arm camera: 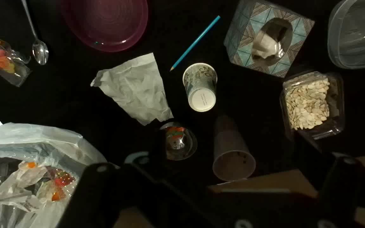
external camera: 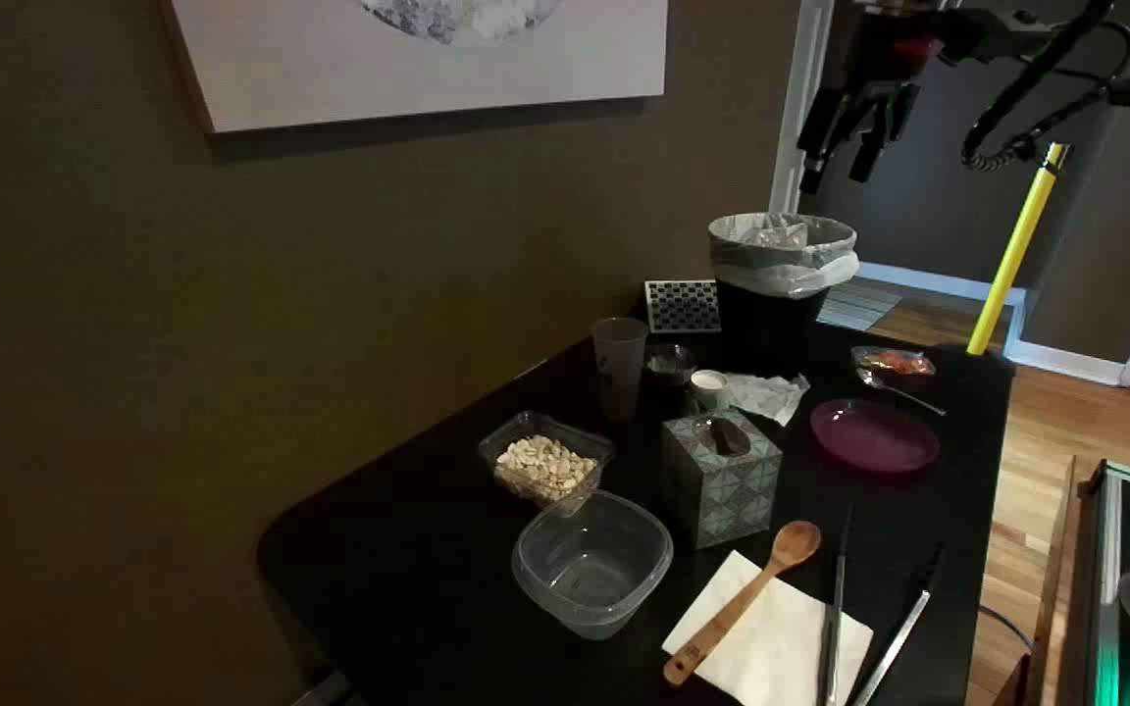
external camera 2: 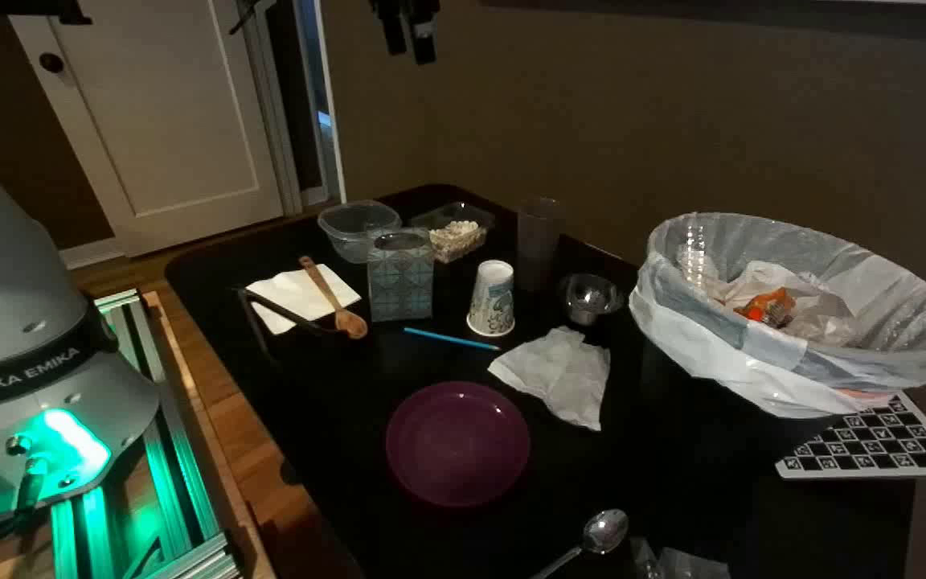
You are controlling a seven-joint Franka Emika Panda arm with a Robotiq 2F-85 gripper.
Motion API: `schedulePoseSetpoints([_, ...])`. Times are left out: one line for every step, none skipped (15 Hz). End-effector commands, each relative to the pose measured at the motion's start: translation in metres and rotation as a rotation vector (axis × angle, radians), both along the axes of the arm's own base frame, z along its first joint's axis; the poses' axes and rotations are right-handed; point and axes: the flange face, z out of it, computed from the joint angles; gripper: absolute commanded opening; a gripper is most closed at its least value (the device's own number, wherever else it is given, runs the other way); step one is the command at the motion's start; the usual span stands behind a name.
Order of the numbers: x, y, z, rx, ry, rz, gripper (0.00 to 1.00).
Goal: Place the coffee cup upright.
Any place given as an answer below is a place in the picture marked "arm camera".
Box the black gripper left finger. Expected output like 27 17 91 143
56 162 121 228

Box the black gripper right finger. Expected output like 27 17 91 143
315 155 363 228

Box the patterned paper coffee cup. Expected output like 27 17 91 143
181 61 219 113

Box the brown plastic cup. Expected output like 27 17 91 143
211 112 257 182

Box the large clear plastic bag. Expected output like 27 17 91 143
0 121 107 228

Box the clear container of oats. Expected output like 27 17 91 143
278 69 345 141

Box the small clear dome container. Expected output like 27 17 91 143
159 120 198 162

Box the crumpled white tissue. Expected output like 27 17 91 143
89 51 174 126

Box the metal spoon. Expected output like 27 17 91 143
20 0 50 67

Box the empty clear plastic container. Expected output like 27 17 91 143
325 0 365 70

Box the clear bag of colourful candy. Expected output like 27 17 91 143
0 25 32 88

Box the patterned teal tissue box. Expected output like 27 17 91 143
223 0 315 79

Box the blue pencil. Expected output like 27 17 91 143
168 13 221 72

